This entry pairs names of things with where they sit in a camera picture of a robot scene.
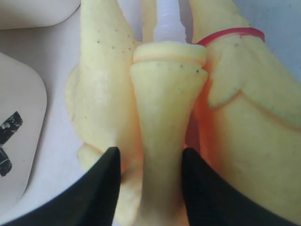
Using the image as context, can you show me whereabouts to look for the whole yellow rubber chicken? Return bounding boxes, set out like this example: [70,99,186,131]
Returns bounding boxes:
[190,0,301,204]

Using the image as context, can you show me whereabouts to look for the cream bin marked X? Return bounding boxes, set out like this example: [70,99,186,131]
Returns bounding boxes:
[0,54,47,211]

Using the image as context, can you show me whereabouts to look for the cream bin marked O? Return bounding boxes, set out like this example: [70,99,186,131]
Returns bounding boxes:
[0,0,81,30]

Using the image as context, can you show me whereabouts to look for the rubber chicken head with tube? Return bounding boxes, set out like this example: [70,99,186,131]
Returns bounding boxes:
[115,0,207,226]

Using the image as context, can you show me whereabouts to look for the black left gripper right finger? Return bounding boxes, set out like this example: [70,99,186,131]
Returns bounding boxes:
[182,148,293,226]

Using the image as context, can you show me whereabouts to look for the headless rubber chicken rear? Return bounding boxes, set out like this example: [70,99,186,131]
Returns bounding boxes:
[65,0,143,226]

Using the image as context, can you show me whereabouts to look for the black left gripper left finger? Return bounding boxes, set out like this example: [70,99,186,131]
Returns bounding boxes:
[6,147,120,226]

